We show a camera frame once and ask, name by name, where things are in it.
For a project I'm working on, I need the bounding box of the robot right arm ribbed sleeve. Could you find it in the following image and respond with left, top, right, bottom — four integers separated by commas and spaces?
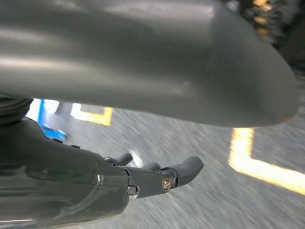
0, 92, 34, 126

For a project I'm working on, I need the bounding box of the blue steel shelf rack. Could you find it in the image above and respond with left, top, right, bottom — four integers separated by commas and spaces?
26, 98, 72, 143

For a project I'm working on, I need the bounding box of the yellow floor tape line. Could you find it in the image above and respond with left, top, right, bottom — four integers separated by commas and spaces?
70, 102, 114, 127
227, 127, 305, 196

